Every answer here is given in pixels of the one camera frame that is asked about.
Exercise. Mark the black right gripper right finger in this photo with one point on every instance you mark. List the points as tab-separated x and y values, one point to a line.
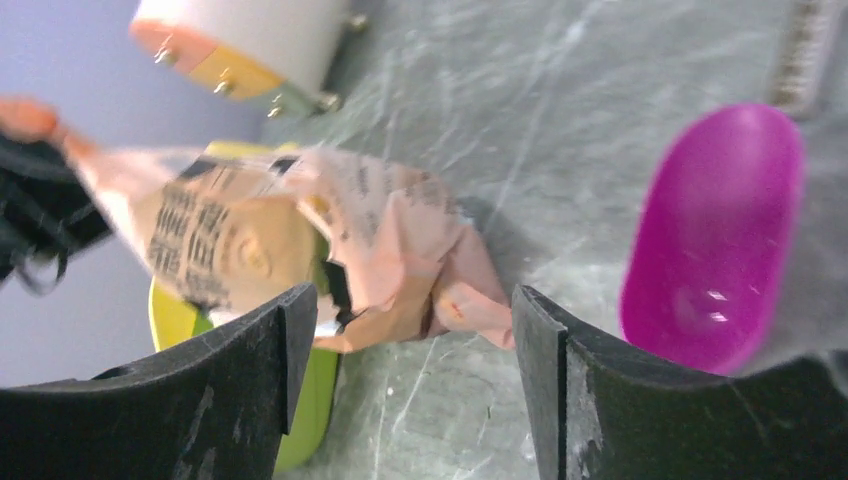
600	408

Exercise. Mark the magenta plastic scoop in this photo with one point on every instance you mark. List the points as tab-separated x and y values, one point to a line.
713	240

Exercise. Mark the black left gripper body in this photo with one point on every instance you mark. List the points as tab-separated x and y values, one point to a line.
46	215

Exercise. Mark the orange cat litter bag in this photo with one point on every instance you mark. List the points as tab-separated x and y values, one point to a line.
388	247

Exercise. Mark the yellow litter box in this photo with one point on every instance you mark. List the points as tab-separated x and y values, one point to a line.
243	401

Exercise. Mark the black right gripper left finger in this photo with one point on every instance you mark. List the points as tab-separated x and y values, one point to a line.
98	428

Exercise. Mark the round cream drawer cabinet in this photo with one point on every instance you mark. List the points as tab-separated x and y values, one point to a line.
275	54

